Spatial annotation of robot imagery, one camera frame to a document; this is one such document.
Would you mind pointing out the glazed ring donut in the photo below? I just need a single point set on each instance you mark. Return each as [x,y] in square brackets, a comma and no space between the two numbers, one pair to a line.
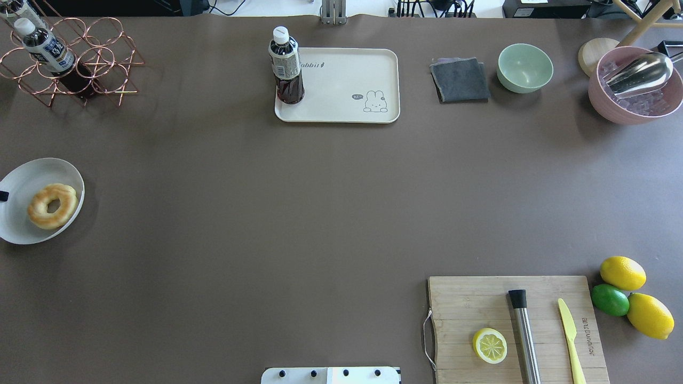
[53,206]

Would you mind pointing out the white round plate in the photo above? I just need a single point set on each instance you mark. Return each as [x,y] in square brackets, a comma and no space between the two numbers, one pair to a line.
[22,184]

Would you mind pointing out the dark tea bottle on tray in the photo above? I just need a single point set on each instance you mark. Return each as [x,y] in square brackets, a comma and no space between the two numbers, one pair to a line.
[286,66]

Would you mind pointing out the cream rabbit tray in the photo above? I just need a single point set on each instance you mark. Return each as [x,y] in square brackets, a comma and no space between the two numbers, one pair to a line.
[346,85]

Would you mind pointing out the bottle in rack upper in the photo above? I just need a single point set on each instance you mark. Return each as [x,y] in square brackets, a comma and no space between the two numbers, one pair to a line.
[61,62]

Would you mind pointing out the bottle in rack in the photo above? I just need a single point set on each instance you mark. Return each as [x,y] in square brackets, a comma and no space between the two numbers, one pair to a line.
[15,10]
[61,62]

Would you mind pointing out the bottle in rack lower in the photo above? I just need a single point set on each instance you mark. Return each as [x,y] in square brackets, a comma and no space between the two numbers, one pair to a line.
[15,10]

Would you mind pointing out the grey folded cloth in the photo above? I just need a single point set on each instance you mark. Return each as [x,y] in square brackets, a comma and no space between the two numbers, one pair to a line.
[459,79]

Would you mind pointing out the wooden cutting board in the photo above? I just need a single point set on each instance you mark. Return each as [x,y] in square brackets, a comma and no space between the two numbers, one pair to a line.
[462,305]

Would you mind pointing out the half lemon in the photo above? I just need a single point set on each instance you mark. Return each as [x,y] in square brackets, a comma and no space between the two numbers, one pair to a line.
[490,345]

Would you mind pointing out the mint green bowl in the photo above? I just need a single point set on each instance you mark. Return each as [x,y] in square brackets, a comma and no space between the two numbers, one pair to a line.
[524,68]

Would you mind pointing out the steel muddler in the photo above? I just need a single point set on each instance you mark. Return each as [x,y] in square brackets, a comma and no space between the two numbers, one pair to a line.
[529,364]

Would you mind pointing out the yellow plastic knife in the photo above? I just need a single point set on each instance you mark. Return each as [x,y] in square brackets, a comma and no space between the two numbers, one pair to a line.
[570,331]

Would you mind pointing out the wooden mug tree stand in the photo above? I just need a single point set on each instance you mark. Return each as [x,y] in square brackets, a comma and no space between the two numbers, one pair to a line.
[592,51]

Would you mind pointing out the green lime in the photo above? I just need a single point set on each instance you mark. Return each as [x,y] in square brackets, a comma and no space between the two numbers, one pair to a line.
[610,300]

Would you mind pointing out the yellow lemon far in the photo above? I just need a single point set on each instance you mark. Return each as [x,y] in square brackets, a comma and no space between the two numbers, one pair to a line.
[623,273]

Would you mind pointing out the yellow lemon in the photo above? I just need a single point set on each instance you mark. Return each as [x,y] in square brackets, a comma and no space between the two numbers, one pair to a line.
[650,316]
[623,273]

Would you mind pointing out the pink bowl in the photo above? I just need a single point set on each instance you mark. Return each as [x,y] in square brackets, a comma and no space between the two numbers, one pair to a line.
[632,110]

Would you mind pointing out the metal ice scoop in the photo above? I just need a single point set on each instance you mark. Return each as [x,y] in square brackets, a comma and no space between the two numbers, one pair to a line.
[646,73]

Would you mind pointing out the yellow lemon near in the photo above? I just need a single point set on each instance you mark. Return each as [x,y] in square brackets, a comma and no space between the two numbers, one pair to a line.
[650,316]

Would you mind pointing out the copper wire bottle rack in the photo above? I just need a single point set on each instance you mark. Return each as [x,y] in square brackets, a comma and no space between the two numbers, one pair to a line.
[100,43]

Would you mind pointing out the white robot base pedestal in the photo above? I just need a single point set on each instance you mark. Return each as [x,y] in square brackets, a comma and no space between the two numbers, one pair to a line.
[343,374]

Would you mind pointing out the aluminium frame post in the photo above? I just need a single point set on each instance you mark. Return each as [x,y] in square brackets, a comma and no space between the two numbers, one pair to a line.
[333,12]

